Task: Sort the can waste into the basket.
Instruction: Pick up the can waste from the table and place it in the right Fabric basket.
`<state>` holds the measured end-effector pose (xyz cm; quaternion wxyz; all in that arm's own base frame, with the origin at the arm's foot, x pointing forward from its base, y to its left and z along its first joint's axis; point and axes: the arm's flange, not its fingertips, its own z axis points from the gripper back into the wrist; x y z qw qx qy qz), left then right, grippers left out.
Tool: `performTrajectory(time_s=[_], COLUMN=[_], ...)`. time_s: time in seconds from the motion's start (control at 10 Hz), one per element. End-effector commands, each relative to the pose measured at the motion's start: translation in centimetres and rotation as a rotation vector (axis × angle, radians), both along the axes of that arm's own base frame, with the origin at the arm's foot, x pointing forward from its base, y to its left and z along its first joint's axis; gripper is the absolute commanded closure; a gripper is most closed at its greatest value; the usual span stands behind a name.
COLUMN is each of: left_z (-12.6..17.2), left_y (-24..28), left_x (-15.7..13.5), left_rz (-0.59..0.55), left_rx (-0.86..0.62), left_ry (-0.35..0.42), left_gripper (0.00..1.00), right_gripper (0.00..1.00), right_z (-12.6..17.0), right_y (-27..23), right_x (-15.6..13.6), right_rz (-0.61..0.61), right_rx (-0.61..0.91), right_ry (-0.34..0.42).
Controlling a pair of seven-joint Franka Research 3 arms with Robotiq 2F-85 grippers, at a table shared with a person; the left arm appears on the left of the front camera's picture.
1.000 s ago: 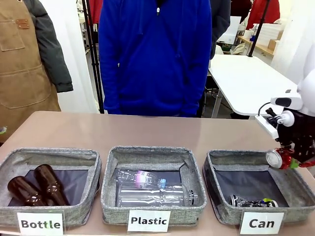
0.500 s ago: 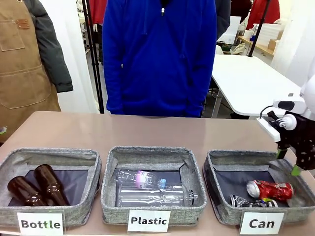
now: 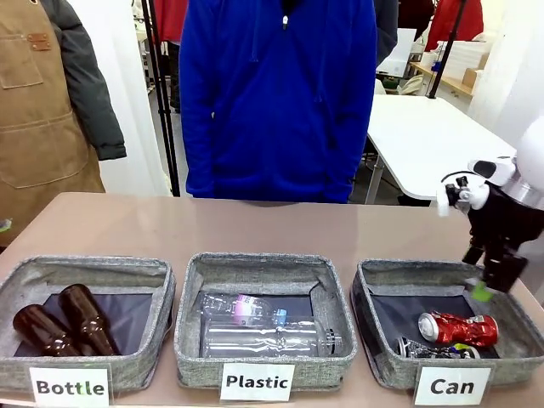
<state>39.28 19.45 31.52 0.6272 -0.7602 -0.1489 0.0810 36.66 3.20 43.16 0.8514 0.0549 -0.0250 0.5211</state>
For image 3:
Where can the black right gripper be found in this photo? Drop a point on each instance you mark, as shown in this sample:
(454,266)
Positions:
(506,221)

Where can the crushed red can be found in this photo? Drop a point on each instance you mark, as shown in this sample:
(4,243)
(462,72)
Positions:
(459,329)

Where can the crushed black can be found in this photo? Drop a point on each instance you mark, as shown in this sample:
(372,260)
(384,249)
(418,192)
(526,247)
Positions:
(425,350)

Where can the brown glass beer bottle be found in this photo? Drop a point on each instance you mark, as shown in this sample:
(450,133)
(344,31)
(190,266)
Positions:
(87,316)
(38,327)

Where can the large clear plastic bottle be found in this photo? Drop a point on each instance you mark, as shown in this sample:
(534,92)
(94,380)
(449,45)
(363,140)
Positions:
(263,342)

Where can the small clear bottle pink label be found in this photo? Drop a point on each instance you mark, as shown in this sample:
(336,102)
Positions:
(246,306)

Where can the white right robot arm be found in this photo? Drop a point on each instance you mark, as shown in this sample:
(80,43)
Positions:
(533,149)

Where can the grey fabric basket can label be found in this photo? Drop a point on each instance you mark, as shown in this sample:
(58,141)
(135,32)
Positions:
(425,276)

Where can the grey fabric basket bottle label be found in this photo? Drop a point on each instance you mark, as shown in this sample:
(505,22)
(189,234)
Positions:
(85,272)

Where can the white sign reading Can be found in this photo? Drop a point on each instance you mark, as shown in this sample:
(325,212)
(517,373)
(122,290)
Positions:
(452,386)

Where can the grey fabric basket plastic label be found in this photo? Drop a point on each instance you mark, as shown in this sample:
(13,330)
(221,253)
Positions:
(263,272)

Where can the person in brown apron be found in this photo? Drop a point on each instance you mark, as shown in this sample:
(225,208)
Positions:
(34,106)

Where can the white background table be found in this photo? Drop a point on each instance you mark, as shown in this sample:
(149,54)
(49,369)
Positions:
(425,140)

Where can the white sign reading Bottle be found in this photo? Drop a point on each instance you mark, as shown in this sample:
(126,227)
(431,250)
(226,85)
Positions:
(70,387)

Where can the wooden shelf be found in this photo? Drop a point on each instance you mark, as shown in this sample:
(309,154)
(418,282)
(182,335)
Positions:
(450,87)

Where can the cardboard box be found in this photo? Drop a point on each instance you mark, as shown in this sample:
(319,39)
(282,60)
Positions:
(469,77)

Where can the black stand pole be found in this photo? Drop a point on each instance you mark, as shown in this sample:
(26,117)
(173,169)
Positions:
(442,55)
(163,106)

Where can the stack of white boxes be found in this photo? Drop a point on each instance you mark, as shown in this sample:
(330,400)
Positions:
(465,57)

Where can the white flat board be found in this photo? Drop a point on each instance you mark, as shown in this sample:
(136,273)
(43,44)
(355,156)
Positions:
(399,53)

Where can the red hanging garment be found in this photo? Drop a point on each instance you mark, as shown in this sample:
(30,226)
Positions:
(455,21)
(172,17)

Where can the person in dark jacket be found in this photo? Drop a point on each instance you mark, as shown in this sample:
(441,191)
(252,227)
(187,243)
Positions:
(386,30)

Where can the white sign reading Plastic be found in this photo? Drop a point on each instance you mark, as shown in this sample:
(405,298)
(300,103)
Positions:
(257,381)

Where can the person in blue hoodie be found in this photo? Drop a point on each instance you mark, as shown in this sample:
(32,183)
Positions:
(276,106)

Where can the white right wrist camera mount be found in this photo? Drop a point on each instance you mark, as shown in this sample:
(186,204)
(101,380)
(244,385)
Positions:
(482,168)

